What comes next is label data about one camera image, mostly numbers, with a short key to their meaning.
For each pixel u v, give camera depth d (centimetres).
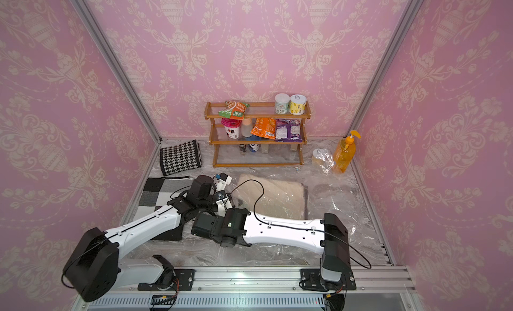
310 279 73
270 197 81
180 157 107
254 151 113
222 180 76
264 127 100
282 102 88
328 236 41
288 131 100
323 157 103
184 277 75
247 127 99
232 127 94
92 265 41
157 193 96
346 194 96
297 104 88
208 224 50
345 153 96
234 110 88
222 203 61
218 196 61
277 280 76
